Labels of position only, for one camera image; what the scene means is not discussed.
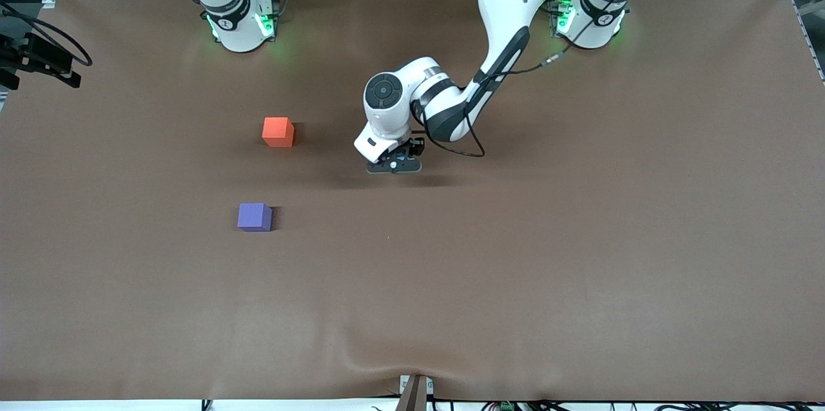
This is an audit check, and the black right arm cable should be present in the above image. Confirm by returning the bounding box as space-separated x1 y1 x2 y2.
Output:
0 1 93 68

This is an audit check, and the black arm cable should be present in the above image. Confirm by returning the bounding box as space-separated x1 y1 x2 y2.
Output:
412 0 648 158
0 1 93 68

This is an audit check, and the brown bar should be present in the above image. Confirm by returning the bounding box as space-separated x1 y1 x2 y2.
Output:
396 374 428 411

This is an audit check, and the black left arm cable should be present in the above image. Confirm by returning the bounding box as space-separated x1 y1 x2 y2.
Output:
412 0 648 158

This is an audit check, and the purple foam block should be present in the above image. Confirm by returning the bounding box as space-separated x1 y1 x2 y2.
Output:
237 202 273 233

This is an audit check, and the orange foam block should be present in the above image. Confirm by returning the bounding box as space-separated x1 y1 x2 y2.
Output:
262 117 295 148

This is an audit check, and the brown table mat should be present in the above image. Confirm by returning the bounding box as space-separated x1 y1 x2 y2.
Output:
0 0 825 402

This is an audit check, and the white metal bracket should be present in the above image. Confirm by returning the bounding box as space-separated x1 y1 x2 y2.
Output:
400 375 434 396

